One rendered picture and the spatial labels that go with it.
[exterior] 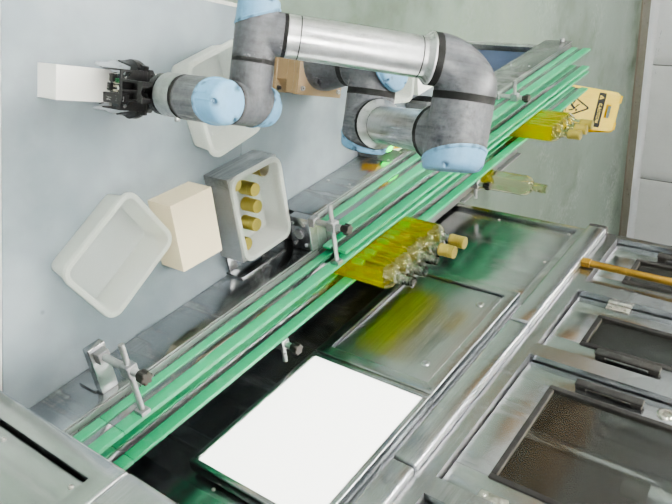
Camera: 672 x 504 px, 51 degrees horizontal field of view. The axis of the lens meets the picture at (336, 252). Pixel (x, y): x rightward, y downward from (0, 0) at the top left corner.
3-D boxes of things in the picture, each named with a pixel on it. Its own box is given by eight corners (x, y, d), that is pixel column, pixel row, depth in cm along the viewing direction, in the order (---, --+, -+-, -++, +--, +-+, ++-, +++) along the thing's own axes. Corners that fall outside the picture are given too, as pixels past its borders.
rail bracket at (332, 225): (312, 259, 183) (351, 270, 176) (304, 201, 175) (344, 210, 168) (319, 254, 185) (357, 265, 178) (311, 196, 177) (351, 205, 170)
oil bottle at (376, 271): (326, 272, 191) (392, 292, 178) (324, 254, 188) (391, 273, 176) (339, 262, 194) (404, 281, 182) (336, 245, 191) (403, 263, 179)
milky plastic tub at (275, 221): (222, 257, 175) (247, 265, 170) (203, 175, 164) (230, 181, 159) (268, 227, 186) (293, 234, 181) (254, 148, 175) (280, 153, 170)
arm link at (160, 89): (202, 75, 121) (199, 123, 123) (184, 73, 123) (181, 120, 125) (167, 72, 115) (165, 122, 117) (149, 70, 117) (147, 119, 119)
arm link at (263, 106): (290, 68, 124) (247, 59, 116) (282, 131, 126) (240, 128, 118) (258, 65, 129) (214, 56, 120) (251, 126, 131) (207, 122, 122)
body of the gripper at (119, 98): (100, 64, 123) (144, 69, 116) (140, 68, 130) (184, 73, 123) (99, 108, 125) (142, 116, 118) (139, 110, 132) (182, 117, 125)
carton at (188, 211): (161, 264, 160) (183, 272, 156) (147, 200, 153) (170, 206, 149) (200, 243, 168) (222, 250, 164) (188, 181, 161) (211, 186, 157)
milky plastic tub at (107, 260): (33, 266, 136) (59, 277, 131) (104, 179, 144) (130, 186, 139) (89, 312, 149) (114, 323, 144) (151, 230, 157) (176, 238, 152)
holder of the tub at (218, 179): (225, 274, 178) (247, 282, 173) (203, 175, 164) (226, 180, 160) (269, 244, 189) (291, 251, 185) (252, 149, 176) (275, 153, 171)
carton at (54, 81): (37, 62, 126) (56, 64, 123) (145, 73, 145) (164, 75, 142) (37, 96, 128) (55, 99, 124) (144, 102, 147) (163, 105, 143)
